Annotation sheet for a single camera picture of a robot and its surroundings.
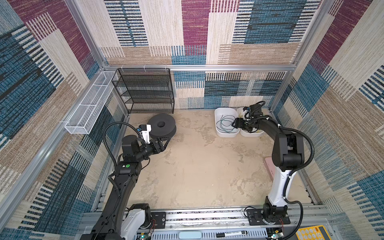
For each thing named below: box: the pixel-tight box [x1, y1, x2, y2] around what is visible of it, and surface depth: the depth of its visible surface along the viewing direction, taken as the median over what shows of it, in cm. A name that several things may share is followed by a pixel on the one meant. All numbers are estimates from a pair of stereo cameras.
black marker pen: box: [216, 230, 248, 238], surface depth 71 cm
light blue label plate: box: [178, 231, 202, 239], surface depth 70 cm
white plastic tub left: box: [214, 107, 241, 138], surface depth 108 cm
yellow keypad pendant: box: [295, 225, 332, 240], surface depth 70 cm
